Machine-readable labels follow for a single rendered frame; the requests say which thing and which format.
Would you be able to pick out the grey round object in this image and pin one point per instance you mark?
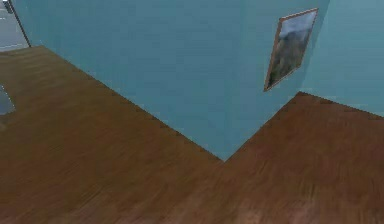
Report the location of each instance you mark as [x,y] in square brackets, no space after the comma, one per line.
[5,101]

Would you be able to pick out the brown framed landscape picture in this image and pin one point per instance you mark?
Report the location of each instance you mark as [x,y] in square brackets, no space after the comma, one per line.
[290,46]

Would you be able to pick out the grey room door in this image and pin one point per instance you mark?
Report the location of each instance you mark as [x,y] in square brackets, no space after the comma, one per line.
[10,30]

